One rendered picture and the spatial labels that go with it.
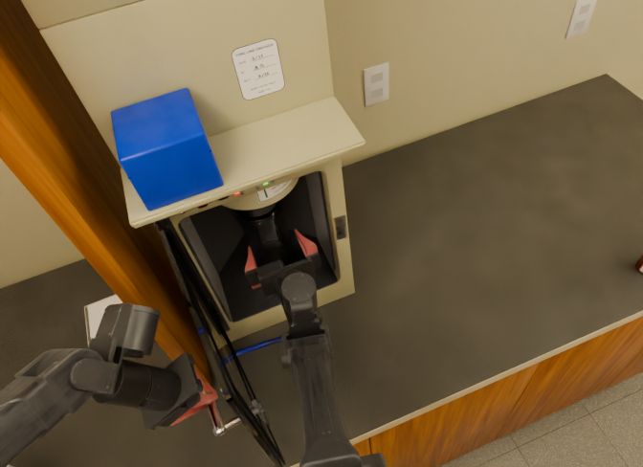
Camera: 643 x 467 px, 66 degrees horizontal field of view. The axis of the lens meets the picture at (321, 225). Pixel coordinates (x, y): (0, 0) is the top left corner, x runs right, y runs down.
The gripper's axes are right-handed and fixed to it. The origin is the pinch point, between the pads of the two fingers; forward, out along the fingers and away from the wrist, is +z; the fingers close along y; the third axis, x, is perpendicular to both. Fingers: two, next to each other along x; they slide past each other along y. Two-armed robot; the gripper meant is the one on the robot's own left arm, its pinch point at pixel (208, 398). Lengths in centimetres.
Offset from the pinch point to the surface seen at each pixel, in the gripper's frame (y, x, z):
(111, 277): -5.0, -13.6, -20.0
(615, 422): -52, 23, 157
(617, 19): -126, -53, 68
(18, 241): 36, -69, -1
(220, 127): -30.2, -20.4, -21.2
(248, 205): -22.5, -22.7, -3.8
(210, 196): -24.9, -9.5, -22.4
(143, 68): -29.4, -20.8, -34.6
